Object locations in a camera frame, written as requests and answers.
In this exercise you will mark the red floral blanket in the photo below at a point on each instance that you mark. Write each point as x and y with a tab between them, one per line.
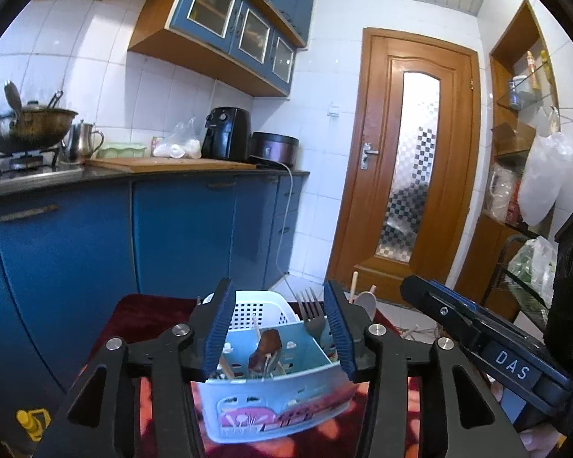
143	315

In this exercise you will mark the metal ladle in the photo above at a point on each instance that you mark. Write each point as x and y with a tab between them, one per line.
13	98

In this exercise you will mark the bag of vegetables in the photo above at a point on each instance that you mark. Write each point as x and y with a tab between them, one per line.
535	267

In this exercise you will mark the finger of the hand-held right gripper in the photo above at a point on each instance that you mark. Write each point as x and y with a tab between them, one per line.
439	310
458	298

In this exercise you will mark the person's right hand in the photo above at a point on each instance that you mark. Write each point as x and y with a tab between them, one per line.
537	442

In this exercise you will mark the wooden wall shelf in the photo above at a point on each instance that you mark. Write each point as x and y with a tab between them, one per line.
499	57

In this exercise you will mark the metal kettle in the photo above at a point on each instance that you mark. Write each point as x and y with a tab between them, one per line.
82	140

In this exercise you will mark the beige spoon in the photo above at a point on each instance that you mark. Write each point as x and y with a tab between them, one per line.
366	304

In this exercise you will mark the white plastic bag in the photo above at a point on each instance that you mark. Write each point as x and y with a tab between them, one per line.
549	176

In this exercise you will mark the wooden cutting board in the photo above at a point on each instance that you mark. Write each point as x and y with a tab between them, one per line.
172	163

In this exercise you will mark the black air fryer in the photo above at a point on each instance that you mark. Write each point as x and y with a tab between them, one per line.
224	133

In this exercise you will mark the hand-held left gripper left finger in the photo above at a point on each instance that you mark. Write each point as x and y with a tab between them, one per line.
219	329

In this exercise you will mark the large metal wok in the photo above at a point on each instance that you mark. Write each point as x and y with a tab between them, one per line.
33	129

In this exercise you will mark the yellow bottle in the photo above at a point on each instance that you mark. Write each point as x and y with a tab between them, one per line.
544	63

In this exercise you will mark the light blue utensil box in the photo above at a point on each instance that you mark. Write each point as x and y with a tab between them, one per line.
248	405

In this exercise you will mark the yellow plastic container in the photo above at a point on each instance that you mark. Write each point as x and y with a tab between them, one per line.
33	423

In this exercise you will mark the clear plastic bag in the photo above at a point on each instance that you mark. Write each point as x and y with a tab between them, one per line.
179	143

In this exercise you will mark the green tray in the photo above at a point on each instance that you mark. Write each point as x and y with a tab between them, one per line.
119	151

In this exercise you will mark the plastic food packets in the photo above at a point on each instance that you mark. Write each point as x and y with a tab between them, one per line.
504	195

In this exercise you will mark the wooden door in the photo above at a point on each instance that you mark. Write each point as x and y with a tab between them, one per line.
363	229

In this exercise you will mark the orange bottle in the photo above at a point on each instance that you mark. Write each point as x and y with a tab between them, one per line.
532	71

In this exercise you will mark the blue wall cabinet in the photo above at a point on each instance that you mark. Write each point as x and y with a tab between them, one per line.
229	14

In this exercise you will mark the glass jar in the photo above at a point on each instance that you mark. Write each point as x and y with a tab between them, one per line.
516	93

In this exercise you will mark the gas stove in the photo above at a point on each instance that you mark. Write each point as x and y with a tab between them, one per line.
24	160

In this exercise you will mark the dark rice cooker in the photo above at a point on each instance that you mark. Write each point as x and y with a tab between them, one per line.
274	148

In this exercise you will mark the blue kitchen base cabinet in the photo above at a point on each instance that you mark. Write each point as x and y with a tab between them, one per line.
172	229

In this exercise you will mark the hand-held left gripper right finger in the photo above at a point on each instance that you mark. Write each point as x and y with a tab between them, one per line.
339	329

